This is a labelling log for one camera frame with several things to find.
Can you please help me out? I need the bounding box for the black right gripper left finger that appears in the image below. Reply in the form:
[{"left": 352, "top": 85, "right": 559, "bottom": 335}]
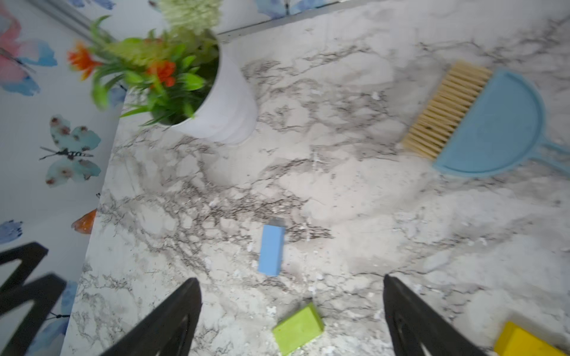
[{"left": 103, "top": 277, "right": 202, "bottom": 355}]

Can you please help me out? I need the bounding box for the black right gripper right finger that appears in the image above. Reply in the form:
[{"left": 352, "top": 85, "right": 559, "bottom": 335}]
[{"left": 383, "top": 274, "right": 485, "bottom": 356}]

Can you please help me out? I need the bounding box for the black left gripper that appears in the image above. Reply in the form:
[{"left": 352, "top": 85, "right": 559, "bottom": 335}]
[{"left": 1, "top": 242, "right": 66, "bottom": 355}]

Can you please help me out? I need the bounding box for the yellow block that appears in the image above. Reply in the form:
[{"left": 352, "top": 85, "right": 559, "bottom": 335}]
[{"left": 494, "top": 321, "right": 566, "bottom": 356}]

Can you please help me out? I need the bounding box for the green block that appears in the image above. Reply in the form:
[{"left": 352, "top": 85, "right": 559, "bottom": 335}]
[{"left": 272, "top": 302, "right": 324, "bottom": 355}]

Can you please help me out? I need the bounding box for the blue block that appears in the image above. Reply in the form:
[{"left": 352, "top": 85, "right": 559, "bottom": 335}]
[{"left": 258, "top": 225, "right": 286, "bottom": 277}]

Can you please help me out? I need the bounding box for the white pot with plant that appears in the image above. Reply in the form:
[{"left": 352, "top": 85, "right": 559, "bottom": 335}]
[{"left": 68, "top": 1, "right": 258, "bottom": 145}]

